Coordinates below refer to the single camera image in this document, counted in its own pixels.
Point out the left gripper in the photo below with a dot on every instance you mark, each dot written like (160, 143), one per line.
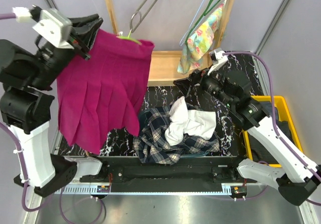
(86, 34)

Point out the wooden clothes rack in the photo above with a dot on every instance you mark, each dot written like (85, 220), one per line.
(163, 68)

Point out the lime green hanger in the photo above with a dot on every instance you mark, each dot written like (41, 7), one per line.
(128, 37)

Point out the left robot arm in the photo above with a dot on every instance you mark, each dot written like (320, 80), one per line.
(25, 104)

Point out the dark clothes in crate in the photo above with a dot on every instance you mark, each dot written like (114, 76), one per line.
(259, 152)

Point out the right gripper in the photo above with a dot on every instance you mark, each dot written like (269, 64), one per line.
(200, 77)

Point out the white skirt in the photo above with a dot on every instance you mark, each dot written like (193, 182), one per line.
(191, 122)

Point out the teal transparent plastic bin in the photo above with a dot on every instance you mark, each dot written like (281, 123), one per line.
(195, 155)

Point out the dark green hanger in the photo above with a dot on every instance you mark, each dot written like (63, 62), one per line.
(210, 6)

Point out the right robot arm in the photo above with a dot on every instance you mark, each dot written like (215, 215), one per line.
(298, 176)

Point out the navy plaid skirt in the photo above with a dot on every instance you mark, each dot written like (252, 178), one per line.
(169, 132)

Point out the light blue wire hanger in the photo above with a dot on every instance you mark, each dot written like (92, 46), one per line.
(196, 16)

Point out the magenta pleated skirt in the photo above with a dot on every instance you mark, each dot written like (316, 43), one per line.
(105, 92)

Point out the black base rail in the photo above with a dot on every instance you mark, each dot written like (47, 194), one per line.
(197, 175)

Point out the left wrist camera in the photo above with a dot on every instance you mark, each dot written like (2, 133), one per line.
(50, 24)

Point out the yellow plastic crate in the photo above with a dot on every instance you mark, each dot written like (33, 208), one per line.
(279, 102)

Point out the floral pastel garment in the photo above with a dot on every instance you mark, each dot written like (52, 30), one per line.
(199, 42)

